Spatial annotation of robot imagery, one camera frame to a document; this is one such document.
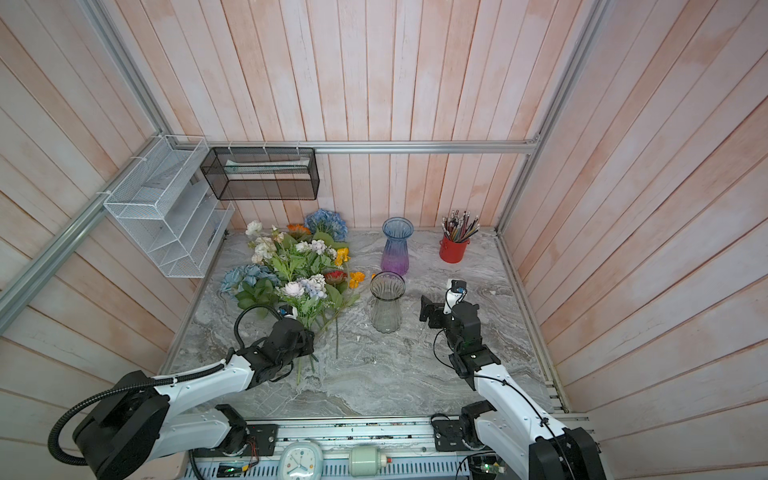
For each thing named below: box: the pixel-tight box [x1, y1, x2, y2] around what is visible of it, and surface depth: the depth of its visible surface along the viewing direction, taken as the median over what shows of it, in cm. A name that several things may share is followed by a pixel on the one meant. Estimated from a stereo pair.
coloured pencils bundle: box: [441, 210, 480, 243], surface depth 103 cm
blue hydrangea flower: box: [304, 208, 349, 242], surface depth 117 cm
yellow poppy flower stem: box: [334, 247, 365, 290], surface depth 106 cm
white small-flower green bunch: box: [245, 220, 342, 281], surface depth 103 cm
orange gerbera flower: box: [287, 223, 311, 235], surface depth 116 cm
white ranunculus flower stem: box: [245, 220, 263, 236], surface depth 102 cm
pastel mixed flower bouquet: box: [279, 274, 338, 359], surface depth 91 cm
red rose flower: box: [324, 270, 348, 285], surface depth 100 cm
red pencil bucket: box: [439, 236, 470, 264], surface depth 107 cm
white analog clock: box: [279, 441, 323, 480], surface depth 70 cm
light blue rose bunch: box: [220, 264, 281, 319], surface depth 92 cm
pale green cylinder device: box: [350, 447, 393, 476], surface depth 65 cm
